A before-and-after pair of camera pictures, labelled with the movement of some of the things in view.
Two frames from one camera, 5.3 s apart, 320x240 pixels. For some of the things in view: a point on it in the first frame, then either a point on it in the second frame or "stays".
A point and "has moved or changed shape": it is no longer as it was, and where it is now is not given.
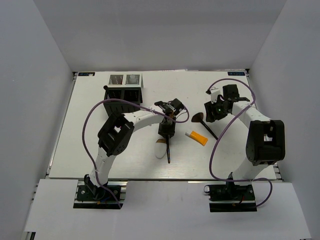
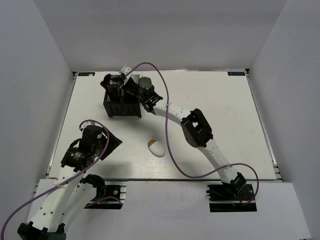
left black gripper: (170, 131) to (114, 141)
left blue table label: (86, 74) stays
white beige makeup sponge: (160, 148) has moved or changed shape
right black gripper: (210, 108) to (120, 81)
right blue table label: (236, 74) stays
